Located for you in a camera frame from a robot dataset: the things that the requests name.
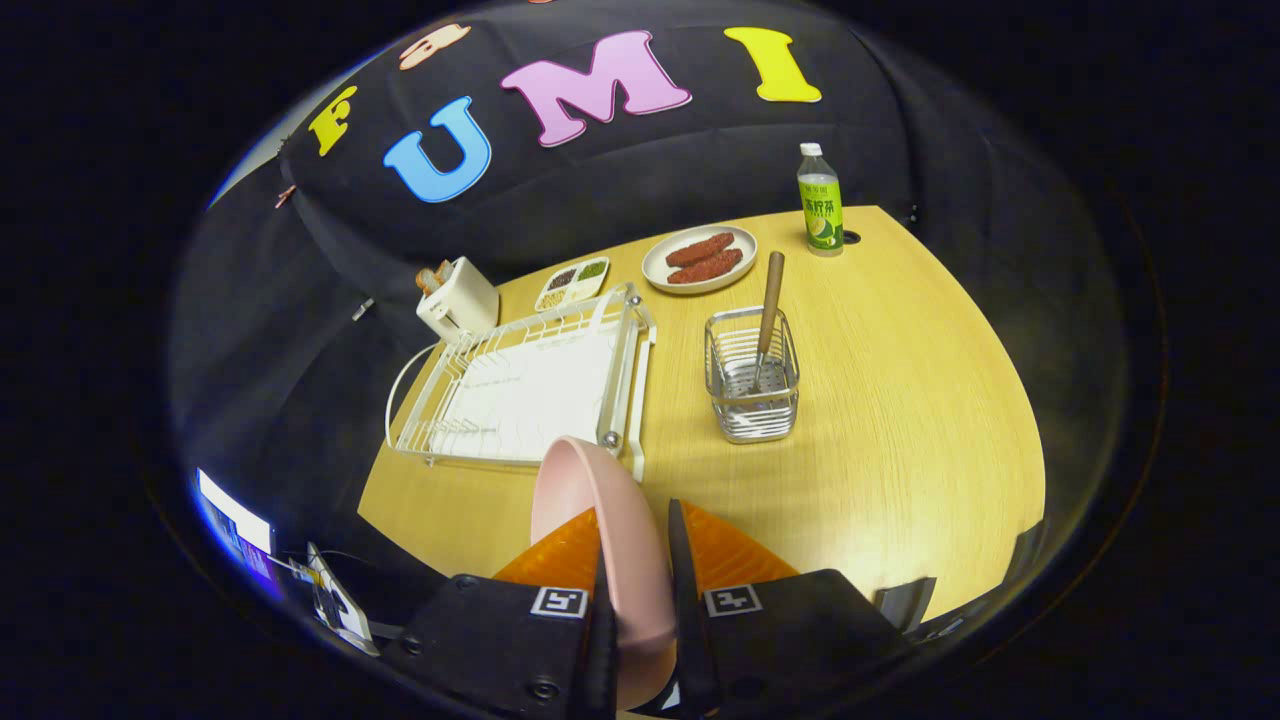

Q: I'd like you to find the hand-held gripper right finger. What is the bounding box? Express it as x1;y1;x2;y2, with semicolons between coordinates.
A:
640;498;916;720

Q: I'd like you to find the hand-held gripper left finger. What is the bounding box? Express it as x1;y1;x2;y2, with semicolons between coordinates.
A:
385;505;621;720

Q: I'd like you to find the pink plate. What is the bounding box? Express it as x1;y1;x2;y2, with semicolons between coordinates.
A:
530;436;679;713

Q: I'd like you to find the metal wire basket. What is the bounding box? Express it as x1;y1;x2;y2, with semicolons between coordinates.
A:
704;306;800;444

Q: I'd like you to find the white wire dish rack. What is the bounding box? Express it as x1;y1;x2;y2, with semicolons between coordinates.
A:
385;283;658;483

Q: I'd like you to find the wooden handle spoon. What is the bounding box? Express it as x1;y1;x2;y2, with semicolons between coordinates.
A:
750;251;787;396

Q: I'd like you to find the white oval plate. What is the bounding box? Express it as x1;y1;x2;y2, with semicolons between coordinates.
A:
641;224;758;295

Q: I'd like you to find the white device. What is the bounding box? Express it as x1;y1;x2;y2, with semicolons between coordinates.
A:
295;543;383;658

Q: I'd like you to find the lit monitor screen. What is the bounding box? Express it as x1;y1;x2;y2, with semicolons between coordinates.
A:
195;468;276;586

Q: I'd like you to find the reddish brown sausage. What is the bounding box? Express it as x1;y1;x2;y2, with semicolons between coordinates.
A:
665;232;736;268
667;249;744;285

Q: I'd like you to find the white divided condiment tray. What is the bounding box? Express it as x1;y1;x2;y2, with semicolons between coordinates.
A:
534;257;611;314

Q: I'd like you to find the cream toaster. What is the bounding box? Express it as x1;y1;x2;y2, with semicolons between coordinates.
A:
416;257;500;341

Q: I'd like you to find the green label drink bottle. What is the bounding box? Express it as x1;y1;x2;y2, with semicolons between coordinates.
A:
797;142;845;258

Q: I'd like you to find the black backdrop cloth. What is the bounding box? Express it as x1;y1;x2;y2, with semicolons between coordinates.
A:
165;0;1131;601

